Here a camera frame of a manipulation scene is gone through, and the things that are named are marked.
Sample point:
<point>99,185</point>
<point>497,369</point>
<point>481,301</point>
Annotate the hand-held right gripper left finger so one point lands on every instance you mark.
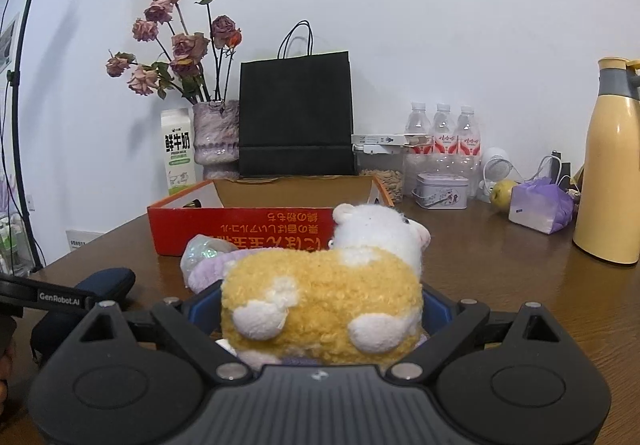
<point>205,312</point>

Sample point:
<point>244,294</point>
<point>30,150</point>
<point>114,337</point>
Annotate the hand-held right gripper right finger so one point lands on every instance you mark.
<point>437,312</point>

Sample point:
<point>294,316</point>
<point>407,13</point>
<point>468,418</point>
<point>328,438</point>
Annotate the purple fluffy towel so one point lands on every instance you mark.
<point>210,272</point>

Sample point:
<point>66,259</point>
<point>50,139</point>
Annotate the navy zip case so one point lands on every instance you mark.
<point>110,282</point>

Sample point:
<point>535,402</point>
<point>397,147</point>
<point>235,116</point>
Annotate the red cardboard box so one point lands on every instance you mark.
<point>210,227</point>

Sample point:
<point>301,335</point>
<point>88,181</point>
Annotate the yellow white plush sheep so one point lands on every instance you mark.
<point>320,295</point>

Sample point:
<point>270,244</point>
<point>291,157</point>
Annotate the iridescent wrapped ball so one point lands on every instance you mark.
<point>202,250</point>

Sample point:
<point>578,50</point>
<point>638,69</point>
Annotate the grey tin box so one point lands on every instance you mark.
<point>442,192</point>

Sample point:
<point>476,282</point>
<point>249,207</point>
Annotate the purple tissue pack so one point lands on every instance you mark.
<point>540,207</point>

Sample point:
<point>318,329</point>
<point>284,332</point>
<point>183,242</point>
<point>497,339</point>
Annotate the clear jar of seeds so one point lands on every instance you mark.
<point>382,175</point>

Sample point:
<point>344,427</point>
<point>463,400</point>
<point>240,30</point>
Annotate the small white desk fan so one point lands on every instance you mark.
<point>497,165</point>

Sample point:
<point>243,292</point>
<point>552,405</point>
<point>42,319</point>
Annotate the white green milk carton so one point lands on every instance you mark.
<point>178,150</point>

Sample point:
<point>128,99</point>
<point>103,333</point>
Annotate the purple marbled vase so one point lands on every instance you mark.
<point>216,135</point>

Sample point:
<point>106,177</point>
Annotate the clear water bottle red label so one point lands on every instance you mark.
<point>444,125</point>
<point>468,127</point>
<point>418,122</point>

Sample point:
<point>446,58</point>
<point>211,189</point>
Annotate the dark snack bag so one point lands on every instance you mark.
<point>579,180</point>

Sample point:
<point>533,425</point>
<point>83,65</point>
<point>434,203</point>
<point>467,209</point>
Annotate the black lamp stand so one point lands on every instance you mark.
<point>20,100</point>

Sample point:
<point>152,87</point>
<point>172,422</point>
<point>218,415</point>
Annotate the black paper bag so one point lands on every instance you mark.
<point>295,115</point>

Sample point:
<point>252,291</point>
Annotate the yellow thermos jug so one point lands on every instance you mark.
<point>612,165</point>

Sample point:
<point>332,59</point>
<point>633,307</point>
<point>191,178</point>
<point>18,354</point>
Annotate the dried pink rose bouquet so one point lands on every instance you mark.
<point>187,47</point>

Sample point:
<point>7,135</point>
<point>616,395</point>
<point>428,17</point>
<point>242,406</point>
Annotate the white wall outlet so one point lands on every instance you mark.
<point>30,202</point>

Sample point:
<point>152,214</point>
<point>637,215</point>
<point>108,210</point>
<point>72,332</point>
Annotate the wall picture frame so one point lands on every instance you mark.
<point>9,42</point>

